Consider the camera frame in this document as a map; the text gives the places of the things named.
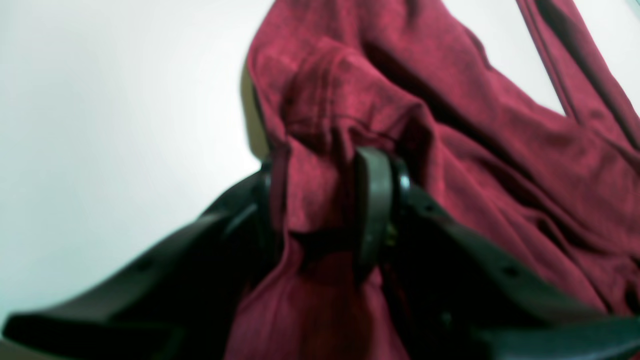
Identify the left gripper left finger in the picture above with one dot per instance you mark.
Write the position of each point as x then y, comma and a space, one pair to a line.
176, 301

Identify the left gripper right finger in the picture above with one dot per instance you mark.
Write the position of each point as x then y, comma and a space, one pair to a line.
454, 295

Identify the dark red t-shirt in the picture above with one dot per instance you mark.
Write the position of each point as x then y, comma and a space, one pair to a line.
559, 192

